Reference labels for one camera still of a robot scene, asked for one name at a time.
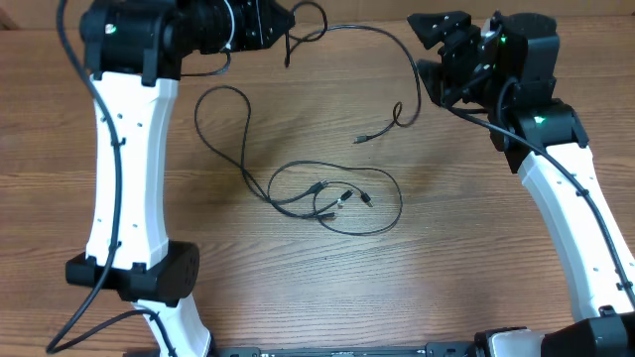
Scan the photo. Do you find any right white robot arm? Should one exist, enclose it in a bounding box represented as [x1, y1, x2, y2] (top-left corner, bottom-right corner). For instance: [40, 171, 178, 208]
[408, 11, 634, 356]

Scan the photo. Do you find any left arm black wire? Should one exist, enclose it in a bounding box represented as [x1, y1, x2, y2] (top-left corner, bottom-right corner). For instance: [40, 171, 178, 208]
[45, 0, 234, 357]

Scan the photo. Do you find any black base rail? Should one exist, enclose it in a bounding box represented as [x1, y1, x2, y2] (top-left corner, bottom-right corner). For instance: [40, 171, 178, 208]
[123, 326, 565, 357]

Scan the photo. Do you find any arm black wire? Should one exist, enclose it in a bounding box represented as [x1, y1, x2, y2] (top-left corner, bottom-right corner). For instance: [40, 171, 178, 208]
[444, 73, 635, 308]
[45, 0, 234, 357]

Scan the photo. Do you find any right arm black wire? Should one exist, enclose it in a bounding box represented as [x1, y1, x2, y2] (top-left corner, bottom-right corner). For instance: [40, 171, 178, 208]
[444, 73, 635, 308]

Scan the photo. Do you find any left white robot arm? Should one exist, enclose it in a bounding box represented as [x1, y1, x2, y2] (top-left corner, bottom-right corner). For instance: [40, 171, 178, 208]
[65, 1, 295, 356]

